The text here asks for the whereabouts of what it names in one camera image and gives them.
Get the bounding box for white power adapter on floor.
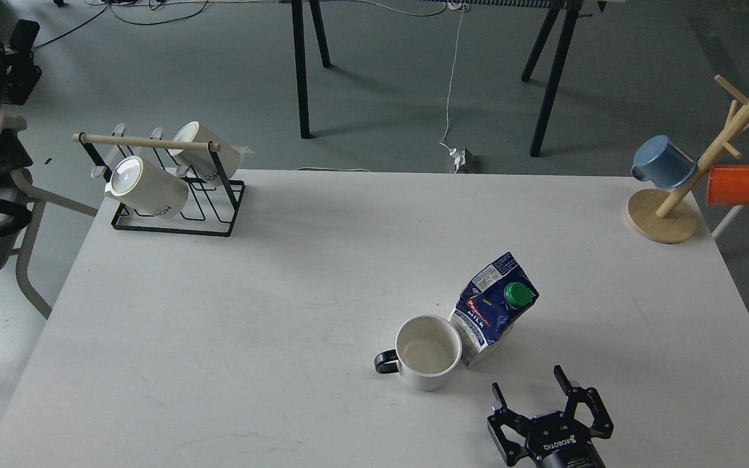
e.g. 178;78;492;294
449;148;480;173

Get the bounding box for white mug black handle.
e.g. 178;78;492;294
373;315;462;392

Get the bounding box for blue milk carton green cap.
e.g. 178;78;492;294
448;252;539;369

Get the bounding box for white cable on floor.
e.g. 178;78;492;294
440;0;473;151

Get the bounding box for wooden mug tree stand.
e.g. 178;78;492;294
626;75;749;244

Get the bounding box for grey office chair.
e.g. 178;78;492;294
0;110;99;319

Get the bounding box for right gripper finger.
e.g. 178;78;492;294
486;382;534;467
553;365;614;439

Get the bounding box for white mug rear on rack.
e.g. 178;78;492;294
168;121;243;187

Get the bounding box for orange mug on tree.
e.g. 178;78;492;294
705;164;749;207

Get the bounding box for white mug on rack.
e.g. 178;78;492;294
104;156;189;219
168;121;243;187

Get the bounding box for black wire mug rack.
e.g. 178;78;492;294
72;121;252;237

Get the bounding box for black table legs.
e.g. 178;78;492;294
521;1;583;157
291;0;333;140

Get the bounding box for black table legs right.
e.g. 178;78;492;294
521;1;583;157

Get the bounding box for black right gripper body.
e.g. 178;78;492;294
524;411;603;467

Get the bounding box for blue mug on tree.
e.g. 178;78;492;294
631;135;698;190

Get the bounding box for black table legs left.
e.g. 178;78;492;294
291;0;333;140

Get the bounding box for white mug front on rack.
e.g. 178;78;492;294
104;156;189;219

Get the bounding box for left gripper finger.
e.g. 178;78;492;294
4;19;42;105

